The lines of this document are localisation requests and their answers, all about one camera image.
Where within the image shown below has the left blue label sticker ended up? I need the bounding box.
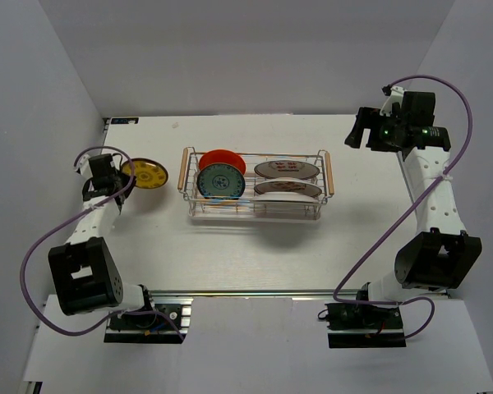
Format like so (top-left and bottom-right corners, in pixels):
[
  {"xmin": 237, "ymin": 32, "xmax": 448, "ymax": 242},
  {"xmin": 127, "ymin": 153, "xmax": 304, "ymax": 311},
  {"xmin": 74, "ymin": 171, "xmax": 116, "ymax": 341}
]
[{"xmin": 110, "ymin": 117, "xmax": 139, "ymax": 125}]

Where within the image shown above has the white printed plate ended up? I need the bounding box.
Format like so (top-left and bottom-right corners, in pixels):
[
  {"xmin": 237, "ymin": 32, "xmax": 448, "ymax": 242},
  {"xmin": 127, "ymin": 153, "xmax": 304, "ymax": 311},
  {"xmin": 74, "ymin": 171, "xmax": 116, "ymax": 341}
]
[
  {"xmin": 253, "ymin": 191, "xmax": 318, "ymax": 204},
  {"xmin": 254, "ymin": 160, "xmax": 320, "ymax": 180},
  {"xmin": 254, "ymin": 177, "xmax": 322, "ymax": 197}
]

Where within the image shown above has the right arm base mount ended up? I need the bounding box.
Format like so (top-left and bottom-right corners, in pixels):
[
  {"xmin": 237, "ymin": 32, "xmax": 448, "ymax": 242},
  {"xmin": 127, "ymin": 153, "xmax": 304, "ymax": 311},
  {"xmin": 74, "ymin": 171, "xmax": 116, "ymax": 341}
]
[{"xmin": 317, "ymin": 303, "xmax": 406, "ymax": 349}]

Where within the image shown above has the aluminium rail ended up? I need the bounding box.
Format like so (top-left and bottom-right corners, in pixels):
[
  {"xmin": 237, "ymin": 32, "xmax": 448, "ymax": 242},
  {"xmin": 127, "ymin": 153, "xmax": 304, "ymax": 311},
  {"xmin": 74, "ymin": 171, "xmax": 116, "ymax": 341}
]
[{"xmin": 147, "ymin": 287, "xmax": 449, "ymax": 299}]

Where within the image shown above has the yellow patterned plate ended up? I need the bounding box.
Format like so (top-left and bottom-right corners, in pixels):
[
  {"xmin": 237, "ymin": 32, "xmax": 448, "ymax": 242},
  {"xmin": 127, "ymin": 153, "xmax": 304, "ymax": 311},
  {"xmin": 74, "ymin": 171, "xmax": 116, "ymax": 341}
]
[{"xmin": 132, "ymin": 158, "xmax": 168, "ymax": 190}]

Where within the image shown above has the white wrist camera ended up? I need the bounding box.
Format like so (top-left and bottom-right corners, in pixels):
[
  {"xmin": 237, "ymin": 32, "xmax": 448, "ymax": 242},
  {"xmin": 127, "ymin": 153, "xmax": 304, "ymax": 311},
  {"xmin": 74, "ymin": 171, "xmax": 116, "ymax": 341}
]
[
  {"xmin": 380, "ymin": 85, "xmax": 405, "ymax": 116},
  {"xmin": 74, "ymin": 153, "xmax": 92, "ymax": 179}
]

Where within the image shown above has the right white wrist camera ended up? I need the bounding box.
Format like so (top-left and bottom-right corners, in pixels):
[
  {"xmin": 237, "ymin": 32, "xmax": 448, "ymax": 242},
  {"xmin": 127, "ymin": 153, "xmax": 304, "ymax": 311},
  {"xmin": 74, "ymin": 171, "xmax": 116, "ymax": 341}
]
[{"xmin": 380, "ymin": 85, "xmax": 405, "ymax": 116}]

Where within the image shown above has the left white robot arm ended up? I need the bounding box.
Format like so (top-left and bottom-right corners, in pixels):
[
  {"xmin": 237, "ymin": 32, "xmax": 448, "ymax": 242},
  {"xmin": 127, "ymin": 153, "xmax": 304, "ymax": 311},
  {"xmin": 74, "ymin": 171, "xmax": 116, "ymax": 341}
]
[{"xmin": 48, "ymin": 153, "xmax": 157, "ymax": 328}]

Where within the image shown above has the wire dish rack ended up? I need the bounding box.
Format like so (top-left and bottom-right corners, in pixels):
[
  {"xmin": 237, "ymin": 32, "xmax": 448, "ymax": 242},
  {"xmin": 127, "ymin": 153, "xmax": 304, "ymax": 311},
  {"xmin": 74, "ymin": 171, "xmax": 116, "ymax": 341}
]
[{"xmin": 177, "ymin": 147, "xmax": 334, "ymax": 222}]

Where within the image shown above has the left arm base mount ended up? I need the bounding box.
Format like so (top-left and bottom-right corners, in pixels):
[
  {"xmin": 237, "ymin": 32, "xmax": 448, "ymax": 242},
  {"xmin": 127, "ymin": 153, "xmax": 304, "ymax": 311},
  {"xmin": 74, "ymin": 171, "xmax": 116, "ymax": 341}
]
[{"xmin": 104, "ymin": 300, "xmax": 191, "ymax": 345}]

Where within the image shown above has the orange plate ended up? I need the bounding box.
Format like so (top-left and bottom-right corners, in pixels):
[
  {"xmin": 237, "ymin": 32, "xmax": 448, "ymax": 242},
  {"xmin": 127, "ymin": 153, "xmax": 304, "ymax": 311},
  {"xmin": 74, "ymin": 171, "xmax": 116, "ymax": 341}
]
[{"xmin": 198, "ymin": 149, "xmax": 247, "ymax": 175}]

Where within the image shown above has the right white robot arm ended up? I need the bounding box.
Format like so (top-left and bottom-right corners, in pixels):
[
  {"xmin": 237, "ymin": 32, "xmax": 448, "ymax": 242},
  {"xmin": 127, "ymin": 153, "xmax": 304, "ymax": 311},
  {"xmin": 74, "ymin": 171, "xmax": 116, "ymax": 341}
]
[{"xmin": 345, "ymin": 86, "xmax": 482, "ymax": 328}]

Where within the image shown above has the teal patterned plate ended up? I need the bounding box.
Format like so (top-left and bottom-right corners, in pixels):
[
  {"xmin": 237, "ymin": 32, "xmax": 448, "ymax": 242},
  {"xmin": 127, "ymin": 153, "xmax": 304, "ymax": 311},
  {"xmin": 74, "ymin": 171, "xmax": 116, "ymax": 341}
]
[{"xmin": 196, "ymin": 163, "xmax": 246, "ymax": 199}]

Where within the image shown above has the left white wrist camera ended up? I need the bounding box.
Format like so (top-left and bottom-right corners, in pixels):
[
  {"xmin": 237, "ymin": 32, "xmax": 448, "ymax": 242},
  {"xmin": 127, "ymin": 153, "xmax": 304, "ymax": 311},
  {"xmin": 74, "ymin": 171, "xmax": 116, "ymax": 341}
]
[{"xmin": 74, "ymin": 153, "xmax": 92, "ymax": 179}]

